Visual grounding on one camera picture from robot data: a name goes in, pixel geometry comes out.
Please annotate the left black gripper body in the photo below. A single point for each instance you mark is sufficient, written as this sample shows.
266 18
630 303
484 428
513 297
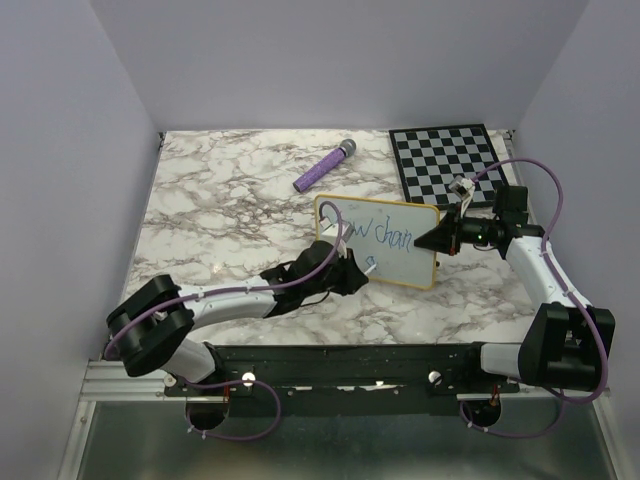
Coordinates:
337 281

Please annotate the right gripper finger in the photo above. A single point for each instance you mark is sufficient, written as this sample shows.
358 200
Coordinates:
438 239
449 222

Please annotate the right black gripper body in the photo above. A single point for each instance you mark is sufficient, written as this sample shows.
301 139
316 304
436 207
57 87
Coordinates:
468 227

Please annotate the yellow framed whiteboard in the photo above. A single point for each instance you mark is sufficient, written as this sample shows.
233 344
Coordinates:
383 234

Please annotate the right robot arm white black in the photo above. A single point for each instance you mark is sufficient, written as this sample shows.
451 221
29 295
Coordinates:
568 340

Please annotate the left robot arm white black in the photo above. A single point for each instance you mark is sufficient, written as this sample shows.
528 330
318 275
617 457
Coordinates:
149 330

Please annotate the black grey chessboard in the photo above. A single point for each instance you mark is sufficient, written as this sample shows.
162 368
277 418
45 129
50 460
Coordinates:
428 159

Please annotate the purple toy microphone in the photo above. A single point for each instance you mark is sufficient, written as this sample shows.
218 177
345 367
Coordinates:
345 150

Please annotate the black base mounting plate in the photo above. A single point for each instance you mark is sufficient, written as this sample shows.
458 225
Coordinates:
342 380

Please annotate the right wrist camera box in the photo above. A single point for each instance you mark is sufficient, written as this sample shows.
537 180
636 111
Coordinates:
464 189

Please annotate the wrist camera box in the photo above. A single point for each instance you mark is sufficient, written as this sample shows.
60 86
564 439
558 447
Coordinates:
335 233
464 189

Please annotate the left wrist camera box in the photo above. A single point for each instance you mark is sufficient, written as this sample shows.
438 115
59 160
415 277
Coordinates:
335 233

